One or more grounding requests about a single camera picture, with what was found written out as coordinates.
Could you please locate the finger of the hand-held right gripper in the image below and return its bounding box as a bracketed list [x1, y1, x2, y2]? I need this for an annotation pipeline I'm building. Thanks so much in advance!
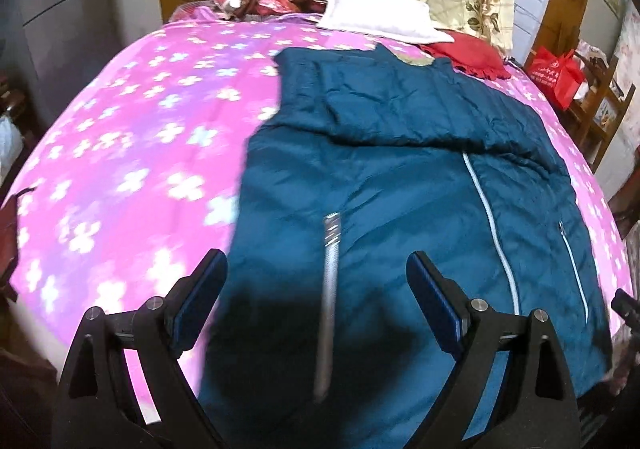
[611, 288, 640, 330]

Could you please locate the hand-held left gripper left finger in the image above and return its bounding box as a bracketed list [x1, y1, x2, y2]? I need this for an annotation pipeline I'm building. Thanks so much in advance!
[50, 249, 229, 449]

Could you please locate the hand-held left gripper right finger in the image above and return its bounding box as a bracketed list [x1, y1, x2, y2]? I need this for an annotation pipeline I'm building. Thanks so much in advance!
[400, 250, 583, 449]

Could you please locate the teal puffer jacket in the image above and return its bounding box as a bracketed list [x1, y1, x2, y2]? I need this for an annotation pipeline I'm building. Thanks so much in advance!
[197, 45, 616, 449]

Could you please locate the wooden chair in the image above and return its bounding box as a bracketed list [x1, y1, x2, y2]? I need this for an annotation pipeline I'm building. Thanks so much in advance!
[565, 41, 637, 170]

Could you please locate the pink floral bedsheet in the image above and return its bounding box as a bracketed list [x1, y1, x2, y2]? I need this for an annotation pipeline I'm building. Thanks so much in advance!
[2, 4, 631, 449]

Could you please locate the red shopping bag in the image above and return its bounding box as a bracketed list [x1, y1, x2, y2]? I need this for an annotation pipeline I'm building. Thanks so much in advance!
[529, 46, 586, 110]

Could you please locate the white plastic bag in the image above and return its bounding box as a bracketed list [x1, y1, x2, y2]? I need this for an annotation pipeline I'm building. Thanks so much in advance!
[0, 116, 23, 174]

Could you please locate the red cloth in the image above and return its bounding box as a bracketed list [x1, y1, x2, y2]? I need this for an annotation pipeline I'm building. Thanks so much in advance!
[420, 35, 512, 80]

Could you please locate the pale floral curtain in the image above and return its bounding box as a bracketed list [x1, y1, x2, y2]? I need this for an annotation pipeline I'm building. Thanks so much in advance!
[612, 9, 640, 80]

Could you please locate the white pillow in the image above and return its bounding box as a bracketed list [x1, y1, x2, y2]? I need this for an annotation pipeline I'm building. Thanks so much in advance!
[317, 0, 453, 44]

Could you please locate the grey refrigerator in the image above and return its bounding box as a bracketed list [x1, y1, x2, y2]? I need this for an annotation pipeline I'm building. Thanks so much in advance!
[0, 0, 166, 130]

